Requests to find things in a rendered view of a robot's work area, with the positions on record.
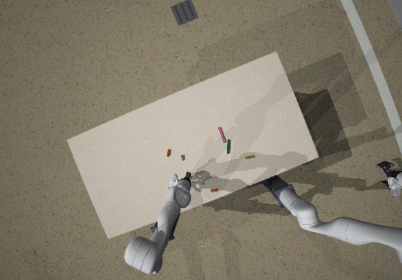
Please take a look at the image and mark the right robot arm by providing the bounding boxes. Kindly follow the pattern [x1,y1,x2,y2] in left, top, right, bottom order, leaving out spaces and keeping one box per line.
[279,172,402,264]

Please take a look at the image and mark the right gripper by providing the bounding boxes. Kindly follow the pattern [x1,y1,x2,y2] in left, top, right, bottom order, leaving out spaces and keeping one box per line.
[376,161,402,187]

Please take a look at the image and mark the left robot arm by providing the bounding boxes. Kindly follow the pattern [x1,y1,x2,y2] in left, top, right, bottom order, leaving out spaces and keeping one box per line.
[125,174,191,274]

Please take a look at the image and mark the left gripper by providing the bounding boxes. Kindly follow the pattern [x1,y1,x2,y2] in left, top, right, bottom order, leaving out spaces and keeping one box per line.
[179,171,191,184]

